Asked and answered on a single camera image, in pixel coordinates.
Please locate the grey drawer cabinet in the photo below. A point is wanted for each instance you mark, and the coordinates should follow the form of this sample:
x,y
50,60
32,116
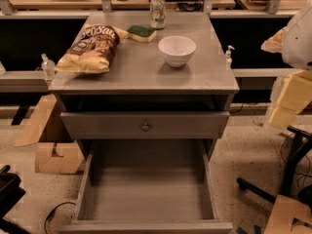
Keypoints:
x,y
140,81

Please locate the black object bottom left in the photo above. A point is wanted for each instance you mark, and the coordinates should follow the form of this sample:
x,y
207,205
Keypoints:
x,y
10,194

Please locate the open bottom drawer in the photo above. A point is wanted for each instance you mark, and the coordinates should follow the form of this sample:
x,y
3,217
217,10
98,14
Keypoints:
x,y
146,186

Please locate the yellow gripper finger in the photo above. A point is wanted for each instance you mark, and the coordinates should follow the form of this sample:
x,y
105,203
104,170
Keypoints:
x,y
275,43
294,96

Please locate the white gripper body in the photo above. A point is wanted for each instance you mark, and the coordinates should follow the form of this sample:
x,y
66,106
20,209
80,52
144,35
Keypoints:
x,y
298,44

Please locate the cardboard box bottom right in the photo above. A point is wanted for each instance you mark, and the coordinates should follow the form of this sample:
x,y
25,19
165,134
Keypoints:
x,y
289,216

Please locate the closed upper drawer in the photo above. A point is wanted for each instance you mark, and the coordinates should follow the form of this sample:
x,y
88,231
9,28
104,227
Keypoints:
x,y
110,125

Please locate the cardboard box left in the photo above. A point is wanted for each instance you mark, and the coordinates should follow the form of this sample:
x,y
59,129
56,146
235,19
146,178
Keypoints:
x,y
55,151

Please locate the black chair base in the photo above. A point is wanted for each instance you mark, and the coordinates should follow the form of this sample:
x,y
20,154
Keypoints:
x,y
301,145

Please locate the cardboard box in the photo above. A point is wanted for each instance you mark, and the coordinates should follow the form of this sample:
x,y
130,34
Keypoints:
x,y
55,151
289,216

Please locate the green yellow sponge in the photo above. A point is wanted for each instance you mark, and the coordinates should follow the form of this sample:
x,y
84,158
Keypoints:
x,y
141,33

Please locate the clear sanitizer bottle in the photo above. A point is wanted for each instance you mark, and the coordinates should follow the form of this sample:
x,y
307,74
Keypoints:
x,y
48,66

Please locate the brown chip bag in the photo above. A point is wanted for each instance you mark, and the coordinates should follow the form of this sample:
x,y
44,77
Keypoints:
x,y
94,51

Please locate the white pump bottle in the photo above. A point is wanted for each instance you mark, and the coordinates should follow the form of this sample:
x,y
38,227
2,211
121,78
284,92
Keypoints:
x,y
228,54

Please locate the soda can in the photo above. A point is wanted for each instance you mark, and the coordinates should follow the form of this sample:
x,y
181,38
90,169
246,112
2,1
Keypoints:
x,y
157,14

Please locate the white bowl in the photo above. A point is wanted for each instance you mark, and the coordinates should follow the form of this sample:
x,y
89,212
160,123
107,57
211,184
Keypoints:
x,y
176,50

